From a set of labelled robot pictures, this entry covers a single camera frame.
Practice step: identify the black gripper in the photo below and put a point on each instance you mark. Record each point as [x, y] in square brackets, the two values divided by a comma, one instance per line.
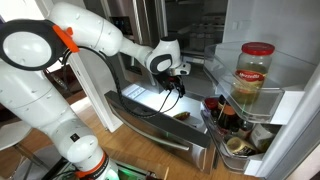
[168, 79]

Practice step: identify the yellow red food packet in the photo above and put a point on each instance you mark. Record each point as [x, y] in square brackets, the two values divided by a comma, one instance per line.
[182, 116]

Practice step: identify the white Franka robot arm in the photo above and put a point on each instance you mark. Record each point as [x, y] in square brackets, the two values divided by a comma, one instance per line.
[33, 100]

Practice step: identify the robot base platform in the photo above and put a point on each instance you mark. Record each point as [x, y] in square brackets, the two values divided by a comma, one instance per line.
[130, 173]

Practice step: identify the stainless fridge drawer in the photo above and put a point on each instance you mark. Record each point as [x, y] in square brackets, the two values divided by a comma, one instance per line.
[160, 130]

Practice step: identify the fridge interior with shelves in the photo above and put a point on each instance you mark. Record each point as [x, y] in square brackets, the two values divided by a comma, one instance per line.
[196, 30]

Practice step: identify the open white-lined fridge door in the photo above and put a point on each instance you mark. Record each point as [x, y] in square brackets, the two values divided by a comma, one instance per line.
[293, 66]

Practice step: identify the red lidded container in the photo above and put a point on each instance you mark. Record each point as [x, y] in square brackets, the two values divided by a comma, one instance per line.
[210, 104]

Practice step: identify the slim dark bottle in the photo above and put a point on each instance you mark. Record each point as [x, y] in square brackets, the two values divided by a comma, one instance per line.
[221, 101]

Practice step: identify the dark brown sauce bottle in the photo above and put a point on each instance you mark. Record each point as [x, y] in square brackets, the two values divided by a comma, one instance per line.
[228, 116]

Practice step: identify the glass jar with red lid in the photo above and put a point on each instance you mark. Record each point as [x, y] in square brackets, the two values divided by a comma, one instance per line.
[253, 73]

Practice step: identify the small dark glass bottle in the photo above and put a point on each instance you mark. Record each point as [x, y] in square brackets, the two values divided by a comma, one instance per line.
[245, 129]

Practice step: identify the dispenser display panel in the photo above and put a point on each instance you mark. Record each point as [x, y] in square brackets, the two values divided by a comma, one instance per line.
[122, 26]

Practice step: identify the thin wooden stick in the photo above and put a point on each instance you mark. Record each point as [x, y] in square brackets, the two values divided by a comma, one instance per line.
[166, 174]

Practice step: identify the jar with yellow lid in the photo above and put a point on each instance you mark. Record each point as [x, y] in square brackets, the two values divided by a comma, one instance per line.
[240, 146]

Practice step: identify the clear door bin with bottles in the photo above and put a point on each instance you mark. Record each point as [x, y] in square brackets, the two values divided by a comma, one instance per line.
[233, 160]

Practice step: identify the white labelled carton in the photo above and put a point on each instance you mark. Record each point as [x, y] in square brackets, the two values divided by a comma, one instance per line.
[263, 136]

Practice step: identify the clear door bin with jar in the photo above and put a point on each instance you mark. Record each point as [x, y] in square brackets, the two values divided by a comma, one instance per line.
[290, 66]

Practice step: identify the white round stool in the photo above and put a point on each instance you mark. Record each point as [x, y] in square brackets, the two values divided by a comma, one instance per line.
[13, 135]

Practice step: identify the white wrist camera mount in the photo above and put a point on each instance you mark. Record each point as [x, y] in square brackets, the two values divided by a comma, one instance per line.
[182, 69]

